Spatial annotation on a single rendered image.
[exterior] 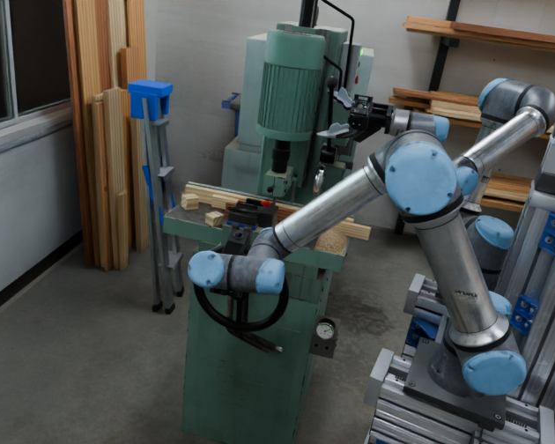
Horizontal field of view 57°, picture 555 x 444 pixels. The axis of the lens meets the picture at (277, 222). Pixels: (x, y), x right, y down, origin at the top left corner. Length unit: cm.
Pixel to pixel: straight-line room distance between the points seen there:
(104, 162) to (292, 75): 163
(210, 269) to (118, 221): 202
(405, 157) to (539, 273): 62
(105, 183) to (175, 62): 148
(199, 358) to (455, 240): 119
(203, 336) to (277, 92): 88
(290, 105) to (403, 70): 240
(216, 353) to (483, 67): 284
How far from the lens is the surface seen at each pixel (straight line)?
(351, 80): 187
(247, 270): 105
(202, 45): 406
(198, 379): 199
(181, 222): 168
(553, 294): 138
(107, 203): 304
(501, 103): 170
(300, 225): 111
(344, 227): 171
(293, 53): 153
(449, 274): 100
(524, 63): 402
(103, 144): 292
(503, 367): 110
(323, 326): 164
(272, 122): 157
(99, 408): 230
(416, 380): 130
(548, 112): 162
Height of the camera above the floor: 160
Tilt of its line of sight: 24 degrees down
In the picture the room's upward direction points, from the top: 8 degrees clockwise
